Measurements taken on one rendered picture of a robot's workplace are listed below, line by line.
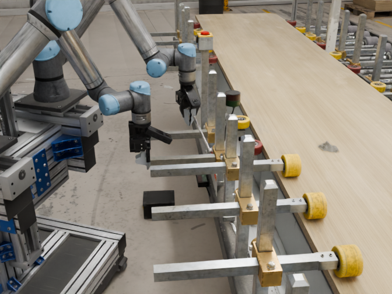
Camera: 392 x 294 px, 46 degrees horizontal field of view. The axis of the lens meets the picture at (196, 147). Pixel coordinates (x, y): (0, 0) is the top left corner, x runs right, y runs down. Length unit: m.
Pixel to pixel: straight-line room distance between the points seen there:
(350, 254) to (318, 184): 0.46
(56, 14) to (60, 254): 1.36
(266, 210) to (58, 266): 1.46
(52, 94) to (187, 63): 0.57
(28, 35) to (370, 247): 1.16
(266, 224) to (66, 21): 0.83
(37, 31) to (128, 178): 2.08
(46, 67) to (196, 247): 1.36
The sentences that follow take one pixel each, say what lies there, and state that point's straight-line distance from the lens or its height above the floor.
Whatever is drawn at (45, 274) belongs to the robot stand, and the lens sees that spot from 2.36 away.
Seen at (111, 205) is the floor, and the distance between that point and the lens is 3.12.
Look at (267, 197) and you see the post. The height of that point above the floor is 1.14.
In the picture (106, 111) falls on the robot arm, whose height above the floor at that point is 1.11.
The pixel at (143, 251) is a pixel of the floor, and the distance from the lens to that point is 2.71.
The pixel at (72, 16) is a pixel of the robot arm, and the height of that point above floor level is 1.46.
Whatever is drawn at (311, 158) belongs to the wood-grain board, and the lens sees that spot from 1.80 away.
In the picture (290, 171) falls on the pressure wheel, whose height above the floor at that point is 0.94.
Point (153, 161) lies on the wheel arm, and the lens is 1.83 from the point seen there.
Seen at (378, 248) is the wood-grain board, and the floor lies 0.90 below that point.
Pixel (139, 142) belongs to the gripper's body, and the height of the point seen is 0.95.
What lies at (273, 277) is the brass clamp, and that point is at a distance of 1.17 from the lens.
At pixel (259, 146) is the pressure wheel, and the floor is 0.91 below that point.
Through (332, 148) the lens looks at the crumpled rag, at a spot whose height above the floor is 0.91.
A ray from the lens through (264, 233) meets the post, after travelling 1.17.
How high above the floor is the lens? 1.74
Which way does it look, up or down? 27 degrees down
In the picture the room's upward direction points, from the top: straight up
